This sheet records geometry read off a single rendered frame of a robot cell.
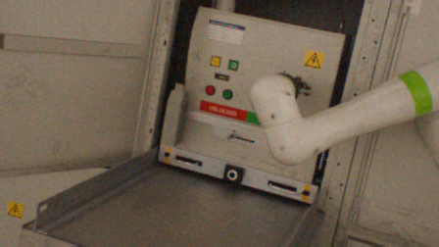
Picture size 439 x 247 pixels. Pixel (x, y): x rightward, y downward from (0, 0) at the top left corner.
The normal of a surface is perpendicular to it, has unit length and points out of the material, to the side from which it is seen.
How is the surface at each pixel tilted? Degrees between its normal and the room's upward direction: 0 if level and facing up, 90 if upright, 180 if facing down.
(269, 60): 90
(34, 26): 90
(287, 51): 90
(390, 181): 90
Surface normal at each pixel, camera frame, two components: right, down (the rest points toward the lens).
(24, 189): -0.31, 0.15
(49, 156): 0.70, 0.28
